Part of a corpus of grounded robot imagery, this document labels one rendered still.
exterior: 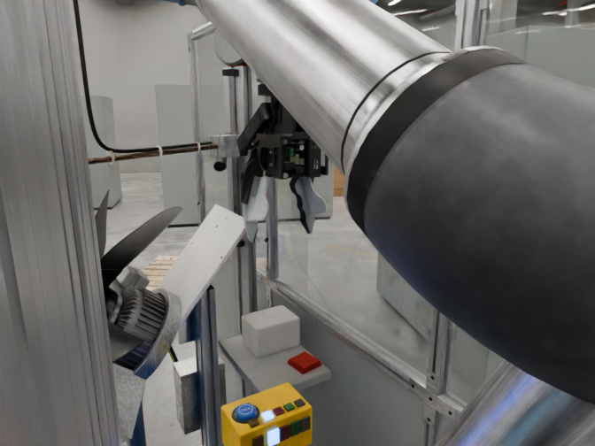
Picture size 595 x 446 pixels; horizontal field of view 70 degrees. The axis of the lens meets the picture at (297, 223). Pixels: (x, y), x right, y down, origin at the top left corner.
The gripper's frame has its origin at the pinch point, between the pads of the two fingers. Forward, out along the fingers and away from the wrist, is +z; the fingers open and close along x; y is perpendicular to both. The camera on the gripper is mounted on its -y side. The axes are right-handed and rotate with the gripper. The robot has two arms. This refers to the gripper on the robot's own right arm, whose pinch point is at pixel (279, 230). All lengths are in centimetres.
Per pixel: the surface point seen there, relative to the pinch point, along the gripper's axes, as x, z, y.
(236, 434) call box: -3.5, 41.5, -10.9
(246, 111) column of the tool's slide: 35, -18, -88
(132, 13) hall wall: 233, -277, -1238
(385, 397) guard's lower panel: 45, 60, -23
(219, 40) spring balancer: 28, -41, -94
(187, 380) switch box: 3, 66, -69
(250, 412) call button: 0.3, 39.8, -13.2
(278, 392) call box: 8.7, 40.8, -17.1
